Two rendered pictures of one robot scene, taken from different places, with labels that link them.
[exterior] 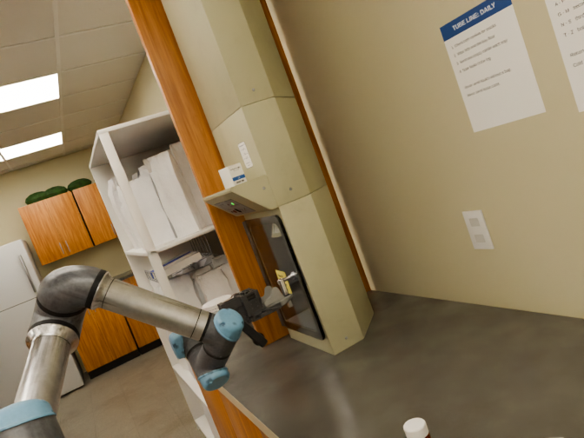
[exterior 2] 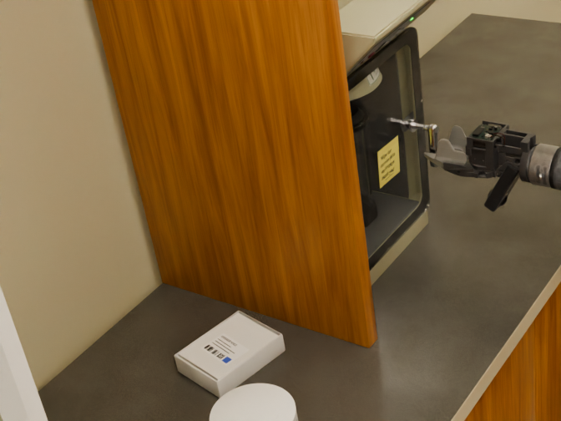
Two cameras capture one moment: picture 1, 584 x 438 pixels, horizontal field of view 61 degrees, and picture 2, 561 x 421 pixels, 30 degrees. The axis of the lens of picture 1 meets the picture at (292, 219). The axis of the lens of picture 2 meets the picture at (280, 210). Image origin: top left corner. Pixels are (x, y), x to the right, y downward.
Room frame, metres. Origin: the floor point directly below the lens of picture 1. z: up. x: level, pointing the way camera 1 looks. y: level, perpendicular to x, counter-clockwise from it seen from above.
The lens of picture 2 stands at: (2.50, 1.49, 2.15)
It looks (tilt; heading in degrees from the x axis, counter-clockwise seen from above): 32 degrees down; 243
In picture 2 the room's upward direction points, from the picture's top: 9 degrees counter-clockwise
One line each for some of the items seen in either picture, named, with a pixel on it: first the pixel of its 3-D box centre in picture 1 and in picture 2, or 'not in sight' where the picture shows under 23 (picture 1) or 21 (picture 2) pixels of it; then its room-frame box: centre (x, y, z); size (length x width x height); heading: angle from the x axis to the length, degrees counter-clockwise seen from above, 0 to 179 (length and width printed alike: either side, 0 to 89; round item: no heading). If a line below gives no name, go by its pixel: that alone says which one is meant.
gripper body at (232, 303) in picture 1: (242, 309); (502, 154); (1.39, 0.22, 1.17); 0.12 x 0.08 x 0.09; 114
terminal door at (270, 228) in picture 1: (282, 275); (383, 155); (1.56, 0.09, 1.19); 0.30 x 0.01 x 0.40; 23
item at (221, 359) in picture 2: not in sight; (229, 352); (1.95, 0.13, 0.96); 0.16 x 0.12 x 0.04; 12
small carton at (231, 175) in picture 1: (232, 175); not in sight; (1.49, 0.12, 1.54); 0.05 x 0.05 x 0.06; 42
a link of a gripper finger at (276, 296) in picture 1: (277, 296); (456, 139); (1.41, 0.12, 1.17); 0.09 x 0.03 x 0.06; 106
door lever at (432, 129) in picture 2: (289, 289); (426, 143); (1.45, 0.08, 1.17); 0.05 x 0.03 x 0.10; 113
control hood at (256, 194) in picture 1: (237, 202); (395, 22); (1.54, 0.14, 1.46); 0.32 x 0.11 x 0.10; 24
